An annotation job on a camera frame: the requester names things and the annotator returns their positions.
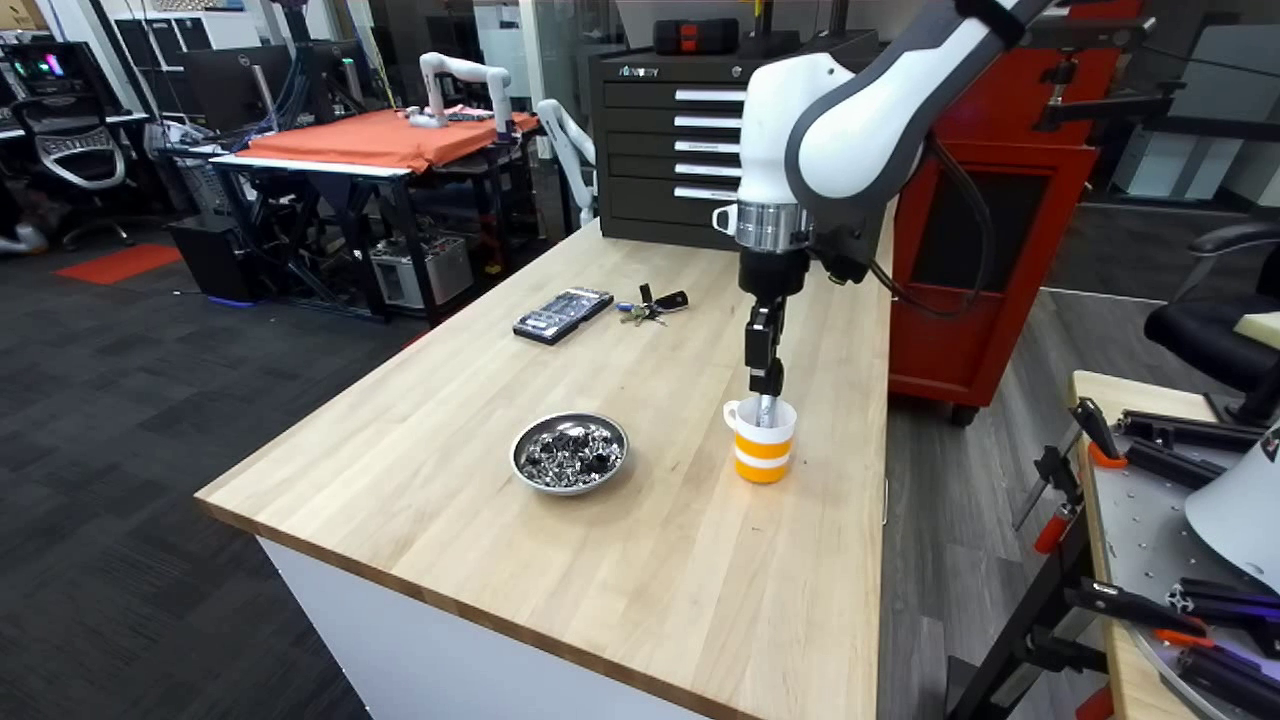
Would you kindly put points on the red tool cabinet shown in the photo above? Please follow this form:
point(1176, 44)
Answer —
point(994, 265)

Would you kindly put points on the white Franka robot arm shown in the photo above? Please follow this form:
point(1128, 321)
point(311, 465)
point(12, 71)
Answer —
point(852, 123)

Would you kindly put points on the wooden robot mount table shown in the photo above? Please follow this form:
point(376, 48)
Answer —
point(1135, 395)

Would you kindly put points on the red floor mat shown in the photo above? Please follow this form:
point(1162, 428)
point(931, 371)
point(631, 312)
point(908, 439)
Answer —
point(118, 260)

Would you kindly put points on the black smartphone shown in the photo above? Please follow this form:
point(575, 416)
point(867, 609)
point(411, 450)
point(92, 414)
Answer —
point(563, 318)

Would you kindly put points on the key bunch with black fob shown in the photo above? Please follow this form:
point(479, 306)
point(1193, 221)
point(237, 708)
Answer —
point(655, 306)

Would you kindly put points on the black box with red display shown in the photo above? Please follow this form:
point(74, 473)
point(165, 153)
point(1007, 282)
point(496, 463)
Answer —
point(697, 37)

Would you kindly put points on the small white robot arm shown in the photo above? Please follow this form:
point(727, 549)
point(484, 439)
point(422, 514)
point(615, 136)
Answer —
point(463, 73)

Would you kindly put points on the black metal stand frame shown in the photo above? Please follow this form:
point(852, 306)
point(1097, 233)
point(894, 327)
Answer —
point(1023, 633)

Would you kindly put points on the long black bar clamp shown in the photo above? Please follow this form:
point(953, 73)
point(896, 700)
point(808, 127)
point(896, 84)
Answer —
point(1135, 603)

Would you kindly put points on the white orange striped cup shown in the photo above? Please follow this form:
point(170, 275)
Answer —
point(762, 450)

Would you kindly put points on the black clamp with orange trigger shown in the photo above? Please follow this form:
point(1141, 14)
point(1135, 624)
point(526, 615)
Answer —
point(1052, 535)
point(1094, 700)
point(1097, 428)

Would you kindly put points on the computer monitor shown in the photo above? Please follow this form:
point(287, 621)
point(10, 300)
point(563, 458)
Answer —
point(46, 65)

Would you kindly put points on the black office chair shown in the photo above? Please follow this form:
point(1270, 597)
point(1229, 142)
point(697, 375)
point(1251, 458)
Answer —
point(1220, 327)

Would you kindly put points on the table with orange cover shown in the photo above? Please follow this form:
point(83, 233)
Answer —
point(380, 136)

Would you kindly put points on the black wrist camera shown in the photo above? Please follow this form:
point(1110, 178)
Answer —
point(843, 255)

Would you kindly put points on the black box on floor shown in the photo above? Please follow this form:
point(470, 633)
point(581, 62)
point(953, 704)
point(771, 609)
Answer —
point(213, 255)

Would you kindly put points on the grey computer tower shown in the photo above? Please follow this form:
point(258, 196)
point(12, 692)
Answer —
point(427, 275)

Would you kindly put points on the heap of dark small parts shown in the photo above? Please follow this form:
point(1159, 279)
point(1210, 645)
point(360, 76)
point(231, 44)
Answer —
point(567, 445)

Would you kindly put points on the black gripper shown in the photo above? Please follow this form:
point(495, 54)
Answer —
point(773, 275)

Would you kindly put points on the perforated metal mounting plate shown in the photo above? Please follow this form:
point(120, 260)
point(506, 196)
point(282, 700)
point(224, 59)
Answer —
point(1144, 535)

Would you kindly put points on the round metal bowl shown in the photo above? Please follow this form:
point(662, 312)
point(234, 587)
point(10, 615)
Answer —
point(569, 468)

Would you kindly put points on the small black clamp head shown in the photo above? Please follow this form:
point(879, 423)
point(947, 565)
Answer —
point(1061, 473)

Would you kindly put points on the grey mesh office chair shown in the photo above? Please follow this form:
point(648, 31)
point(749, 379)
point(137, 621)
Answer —
point(76, 145)

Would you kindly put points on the white table base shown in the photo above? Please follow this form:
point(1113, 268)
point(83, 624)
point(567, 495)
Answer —
point(403, 645)

